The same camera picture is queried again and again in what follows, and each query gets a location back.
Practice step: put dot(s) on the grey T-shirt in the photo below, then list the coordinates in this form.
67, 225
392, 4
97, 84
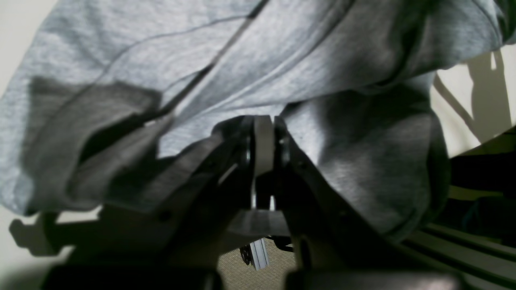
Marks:
116, 100

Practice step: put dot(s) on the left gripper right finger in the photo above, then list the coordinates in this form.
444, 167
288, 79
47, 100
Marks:
336, 249

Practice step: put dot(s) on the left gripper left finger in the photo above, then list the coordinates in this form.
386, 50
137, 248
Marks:
178, 244

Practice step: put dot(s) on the aluminium frame rail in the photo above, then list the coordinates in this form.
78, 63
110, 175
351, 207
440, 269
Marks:
259, 254

